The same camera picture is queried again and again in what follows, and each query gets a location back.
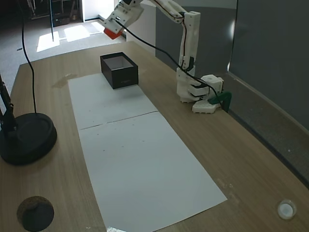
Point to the orange cube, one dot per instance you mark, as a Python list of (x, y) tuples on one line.
[(113, 33)]

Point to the dark brown open box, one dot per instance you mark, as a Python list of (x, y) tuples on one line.
[(123, 77)]

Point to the thin metal pole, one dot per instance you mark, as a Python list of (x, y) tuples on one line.
[(51, 21)]

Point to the white paper sheet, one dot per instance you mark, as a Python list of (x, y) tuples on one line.
[(106, 101), (144, 181)]

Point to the green table clamp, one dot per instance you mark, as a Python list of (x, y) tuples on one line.
[(223, 96)]

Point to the black desk lamp stand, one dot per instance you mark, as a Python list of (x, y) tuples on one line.
[(29, 140)]

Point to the round cork coaster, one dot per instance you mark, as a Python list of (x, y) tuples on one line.
[(25, 205)]

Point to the white round plastic cap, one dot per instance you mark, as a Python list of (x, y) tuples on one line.
[(286, 209)]

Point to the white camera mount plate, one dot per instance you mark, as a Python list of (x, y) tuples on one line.
[(113, 23)]

